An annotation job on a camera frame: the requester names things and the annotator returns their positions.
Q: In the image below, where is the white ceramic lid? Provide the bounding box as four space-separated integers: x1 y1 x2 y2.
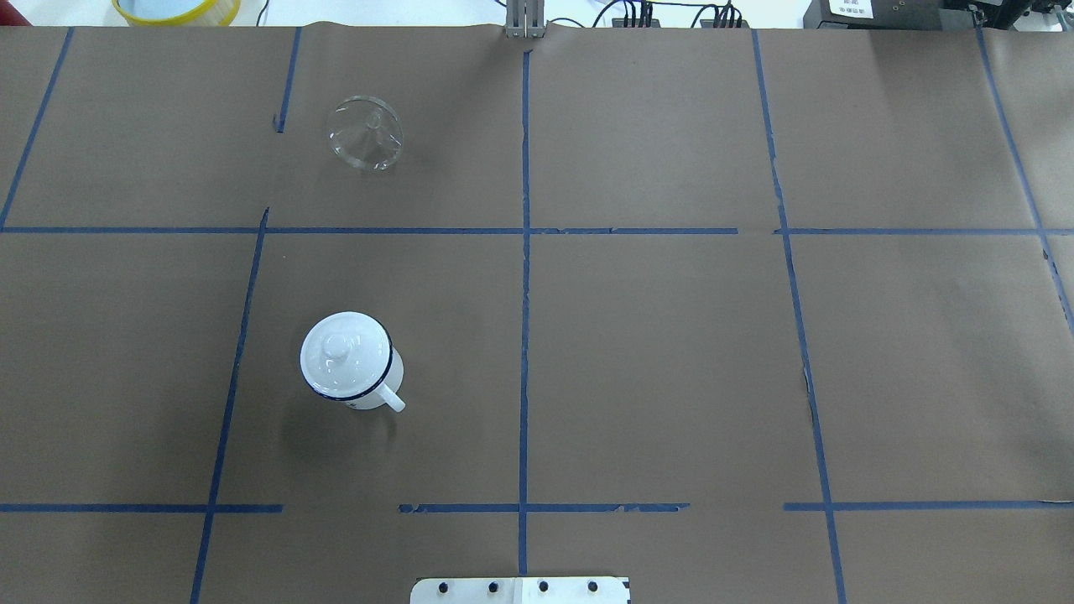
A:
299 312 394 401

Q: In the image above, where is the clear glass funnel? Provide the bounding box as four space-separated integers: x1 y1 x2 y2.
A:
326 96 405 172

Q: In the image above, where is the white enamel mug blue rim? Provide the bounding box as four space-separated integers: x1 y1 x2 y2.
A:
318 348 406 413

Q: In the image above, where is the black desktop computer box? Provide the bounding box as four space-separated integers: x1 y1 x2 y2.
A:
802 0 942 31

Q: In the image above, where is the yellow tape roll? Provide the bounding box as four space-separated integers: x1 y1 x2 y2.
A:
111 1 242 27

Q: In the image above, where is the aluminium frame post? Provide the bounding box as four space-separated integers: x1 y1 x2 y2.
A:
500 0 547 39

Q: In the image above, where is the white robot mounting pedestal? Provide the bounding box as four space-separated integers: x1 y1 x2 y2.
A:
409 575 632 603

